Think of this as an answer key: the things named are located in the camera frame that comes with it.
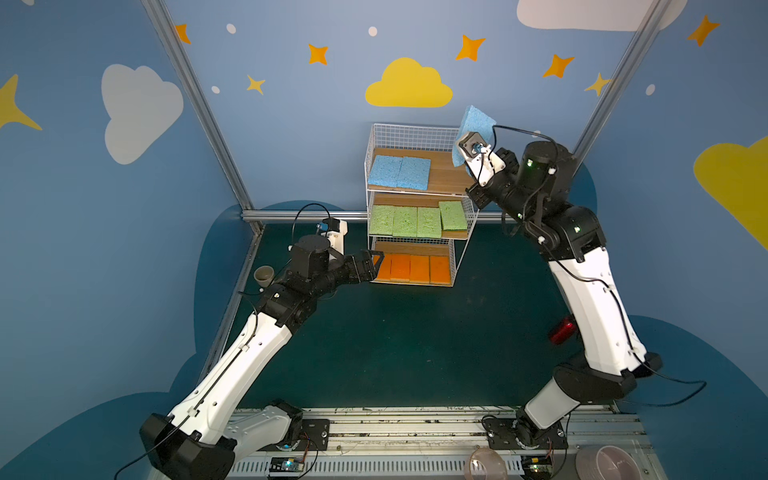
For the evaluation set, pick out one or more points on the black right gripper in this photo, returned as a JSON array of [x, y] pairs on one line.
[[480, 192]]

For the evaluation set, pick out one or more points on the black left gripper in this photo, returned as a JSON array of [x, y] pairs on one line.
[[365, 266]]

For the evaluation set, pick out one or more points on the green sponge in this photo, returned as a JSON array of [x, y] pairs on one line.
[[382, 220], [429, 224], [405, 221], [453, 217]]

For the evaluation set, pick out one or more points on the blue sponge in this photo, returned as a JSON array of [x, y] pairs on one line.
[[414, 173], [474, 120], [385, 171]]

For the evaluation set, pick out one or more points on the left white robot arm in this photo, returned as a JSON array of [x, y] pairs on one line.
[[198, 439]]

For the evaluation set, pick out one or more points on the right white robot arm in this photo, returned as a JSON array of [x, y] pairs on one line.
[[533, 189]]

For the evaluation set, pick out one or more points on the beige mug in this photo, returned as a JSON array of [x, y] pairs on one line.
[[264, 275]]

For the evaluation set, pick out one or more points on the red small object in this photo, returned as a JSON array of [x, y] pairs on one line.
[[563, 330]]

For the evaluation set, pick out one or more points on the pink divided bowl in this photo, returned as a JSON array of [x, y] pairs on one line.
[[606, 463]]

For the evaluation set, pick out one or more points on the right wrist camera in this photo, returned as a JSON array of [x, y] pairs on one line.
[[479, 157]]

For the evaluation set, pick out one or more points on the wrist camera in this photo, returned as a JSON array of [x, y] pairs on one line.
[[335, 231], [479, 157]]

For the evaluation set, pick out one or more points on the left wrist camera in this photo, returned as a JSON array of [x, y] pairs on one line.
[[335, 231]]

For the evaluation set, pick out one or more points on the white wire wooden shelf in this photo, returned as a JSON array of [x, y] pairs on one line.
[[446, 183]]

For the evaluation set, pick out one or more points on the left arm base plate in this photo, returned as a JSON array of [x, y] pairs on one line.
[[313, 434]]

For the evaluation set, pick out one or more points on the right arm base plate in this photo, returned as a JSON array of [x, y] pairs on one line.
[[515, 434]]

